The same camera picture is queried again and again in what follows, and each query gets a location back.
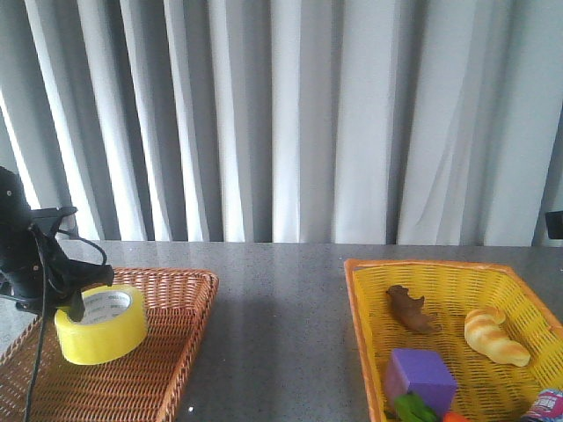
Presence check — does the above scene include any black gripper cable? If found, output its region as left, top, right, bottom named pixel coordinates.
left=22, top=223, right=109, bottom=422

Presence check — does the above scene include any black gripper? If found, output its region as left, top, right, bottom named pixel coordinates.
left=545, top=211, right=563, bottom=240
left=1, top=167, right=114, bottom=322

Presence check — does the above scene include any brown wicker basket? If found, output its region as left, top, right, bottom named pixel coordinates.
left=1, top=267, right=219, bottom=421

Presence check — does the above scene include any brown toy animal figure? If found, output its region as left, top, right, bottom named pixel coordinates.
left=386, top=285, right=442, bottom=334

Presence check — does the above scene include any yellow woven basket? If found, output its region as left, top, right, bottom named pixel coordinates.
left=344, top=259, right=562, bottom=421

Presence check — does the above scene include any purple foam block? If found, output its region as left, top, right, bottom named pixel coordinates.
left=384, top=348, right=458, bottom=417

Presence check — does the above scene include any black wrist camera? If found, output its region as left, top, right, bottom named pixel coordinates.
left=31, top=206, right=78, bottom=236

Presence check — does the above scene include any blue printed drink can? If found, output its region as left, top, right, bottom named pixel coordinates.
left=519, top=389, right=563, bottom=422

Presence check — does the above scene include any toy croissant bread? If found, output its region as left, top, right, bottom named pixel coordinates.
left=464, top=306, right=531, bottom=367

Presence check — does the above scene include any grey white curtain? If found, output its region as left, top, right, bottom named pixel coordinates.
left=1, top=1, right=562, bottom=246

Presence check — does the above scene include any yellow packing tape roll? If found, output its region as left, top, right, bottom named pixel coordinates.
left=55, top=284, right=148, bottom=365

